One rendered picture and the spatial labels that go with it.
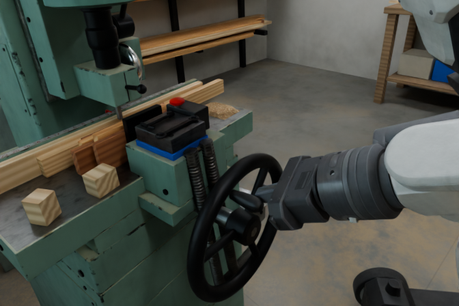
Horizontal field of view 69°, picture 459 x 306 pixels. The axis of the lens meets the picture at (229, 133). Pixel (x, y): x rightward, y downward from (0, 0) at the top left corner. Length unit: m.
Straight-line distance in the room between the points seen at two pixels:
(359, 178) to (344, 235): 1.46
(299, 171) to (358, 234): 1.41
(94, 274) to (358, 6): 3.73
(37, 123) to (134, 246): 0.39
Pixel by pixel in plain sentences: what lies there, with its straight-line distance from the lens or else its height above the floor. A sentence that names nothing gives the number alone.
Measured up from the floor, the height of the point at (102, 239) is 0.83.
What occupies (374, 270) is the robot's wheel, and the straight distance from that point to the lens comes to 1.47.
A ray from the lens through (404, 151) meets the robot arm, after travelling 0.37.
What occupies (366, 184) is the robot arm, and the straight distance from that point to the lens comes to 0.39.
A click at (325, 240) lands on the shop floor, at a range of 1.80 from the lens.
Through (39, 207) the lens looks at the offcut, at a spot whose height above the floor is 0.94.
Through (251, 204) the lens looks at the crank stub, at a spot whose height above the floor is 0.92.
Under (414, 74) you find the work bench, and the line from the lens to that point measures 3.44.
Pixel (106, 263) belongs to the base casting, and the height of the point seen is 0.77.
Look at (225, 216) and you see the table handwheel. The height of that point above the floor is 0.82.
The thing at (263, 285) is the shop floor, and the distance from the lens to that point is 1.59.
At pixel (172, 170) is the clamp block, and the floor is 0.95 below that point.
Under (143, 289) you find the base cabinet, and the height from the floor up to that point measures 0.64.
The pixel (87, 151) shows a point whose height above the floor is 0.94.
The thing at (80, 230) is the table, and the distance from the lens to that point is 0.63.
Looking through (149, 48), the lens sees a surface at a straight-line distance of 3.04.
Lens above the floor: 1.26
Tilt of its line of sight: 28 degrees down
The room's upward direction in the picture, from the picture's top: 3 degrees counter-clockwise
